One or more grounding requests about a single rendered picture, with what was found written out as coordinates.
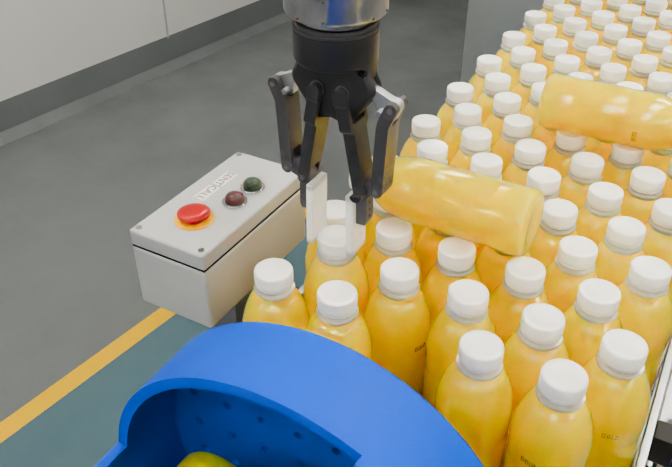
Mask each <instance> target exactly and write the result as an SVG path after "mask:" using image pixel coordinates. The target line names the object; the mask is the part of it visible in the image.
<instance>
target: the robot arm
mask: <svg viewBox="0 0 672 467"><path fill-rule="evenodd" d="M283 9H284V11H285V13H286V15H287V16H289V17H290V18H291V19H292V20H293V21H292V41H293V57H294V59H295V61H296V62H295V65H294V66H293V69H292V70H289V69H283V70H281V71H280V72H278V73H276V74H275V75H273V76H272V77H270V78H269V79H268V86H269V88H270V91H271V93H272V96H273V98H274V101H275V108H276V118H277V127H278V137H279V147H280V157H281V166H282V169H283V170H284V171H285V172H287V173H289V172H292V173H294V174H295V175H297V178H298V180H299V181H300V203H301V206H302V207H305V208H306V211H307V242H309V243H314V242H315V241H316V240H317V236H318V233H319V231H320V230H321V229H323V228H325V227H327V173H325V172H320V173H319V174H318V175H317V172H319V171H320V170H321V169H322V168H323V167H324V166H322V167H321V161H322V155H323V150H324V144H325V139H326V133H327V127H328V122H329V117H332V118H334V119H335V120H337V121H338V126H339V131H340V133H342V134H343V138H344V144H345V150H346V156H347V161H348V167H349V173H350V179H351V185H352V191H350V192H349V193H348V194H347V195H346V196H345V212H346V255H348V256H351V257H352V256H353V255H354V254H355V253H356V252H357V251H358V250H359V248H360V247H361V246H362V245H363V244H364V243H365V232H366V224H367V223H368V222H369V221H370V220H371V218H372V216H373V197H374V198H377V199H378V198H380V197H381V196H382V195H383V194H384V193H385V192H386V191H387V190H388V189H389V188H390V187H391V186H392V184H393V176H394V167H395V158H396V149H397V140H398V131H399V122H400V118H401V116H402V114H403V112H404V110H405V108H406V107H407V105H408V99H407V97H406V96H404V95H398V96H397V97H395V96H394V95H392V94H391V93H389V92H388V91H386V90H385V89H383V88H382V83H381V80H380V78H379V75H378V72H377V64H378V58H379V36H380V21H379V19H381V18H382V17H383V16H384V15H385V14H386V13H387V12H388V9H389V0H283ZM298 88H299V90H300V92H301V93H302V95H303V97H304V98H305V100H306V106H305V112H304V119H303V120H304V122H305V128H304V135H303V133H302V121H301V109H300V98H299V92H298ZM373 100H374V102H375V103H376V113H375V115H376V117H378V118H379V119H378V121H377V124H376V130H375V140H374V151H373V162H372V156H371V150H370V143H369V136H368V130H367V122H368V111H367V106H368V105H369V104H370V103H371V102H372V101H373ZM320 167H321V168H320Z"/></svg>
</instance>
